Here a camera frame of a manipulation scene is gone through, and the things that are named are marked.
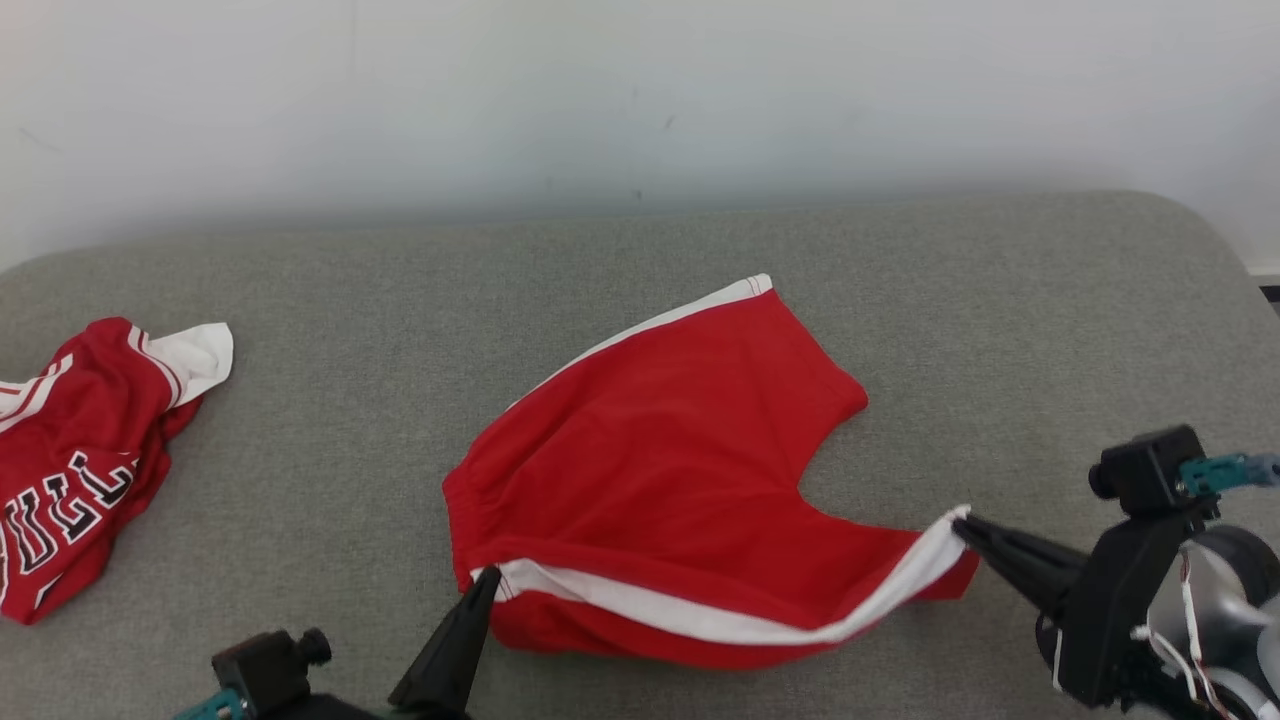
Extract thin white wire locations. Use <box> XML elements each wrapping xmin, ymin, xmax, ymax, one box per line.
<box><xmin>1132</xmin><ymin>550</ymin><xmax>1236</xmax><ymax>720</ymax></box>

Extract red shorts with white stripe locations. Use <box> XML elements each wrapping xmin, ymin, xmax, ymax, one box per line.
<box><xmin>442</xmin><ymin>273</ymin><xmax>981</xmax><ymax>671</ymax></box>

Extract red jersey with black lettering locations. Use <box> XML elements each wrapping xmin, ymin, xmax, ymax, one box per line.
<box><xmin>0</xmin><ymin>317</ymin><xmax>235</xmax><ymax>626</ymax></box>

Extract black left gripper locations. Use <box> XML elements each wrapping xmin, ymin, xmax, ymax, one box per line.
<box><xmin>300</xmin><ymin>567</ymin><xmax>501</xmax><ymax>720</ymax></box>

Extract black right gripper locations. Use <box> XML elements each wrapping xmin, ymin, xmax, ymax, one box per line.
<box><xmin>952</xmin><ymin>505</ymin><xmax>1216</xmax><ymax>709</ymax></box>

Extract grey fabric mat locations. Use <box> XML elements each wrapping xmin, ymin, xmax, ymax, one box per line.
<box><xmin>0</xmin><ymin>190</ymin><xmax>1280</xmax><ymax>720</ymax></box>

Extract teal cable connector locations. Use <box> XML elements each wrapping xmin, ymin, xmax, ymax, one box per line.
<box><xmin>172</xmin><ymin>688</ymin><xmax>246</xmax><ymax>720</ymax></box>
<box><xmin>1178</xmin><ymin>452</ymin><xmax>1280</xmax><ymax>498</ymax></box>

